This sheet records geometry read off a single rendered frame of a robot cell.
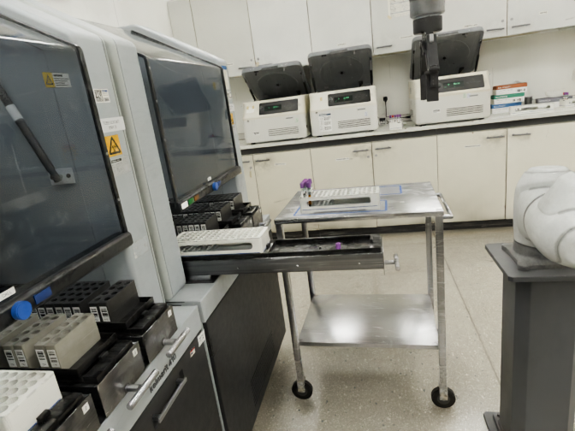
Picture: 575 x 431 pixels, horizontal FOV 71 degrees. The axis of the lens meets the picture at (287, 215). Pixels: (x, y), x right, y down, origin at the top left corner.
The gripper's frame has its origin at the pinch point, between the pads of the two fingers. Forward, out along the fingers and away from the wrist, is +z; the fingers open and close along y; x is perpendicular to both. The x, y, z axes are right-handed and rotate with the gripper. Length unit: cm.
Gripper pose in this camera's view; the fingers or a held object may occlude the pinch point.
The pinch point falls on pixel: (429, 96)
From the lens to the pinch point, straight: 124.6
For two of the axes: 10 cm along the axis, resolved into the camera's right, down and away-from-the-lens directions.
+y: 1.9, -3.0, 9.4
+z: 1.2, 9.5, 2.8
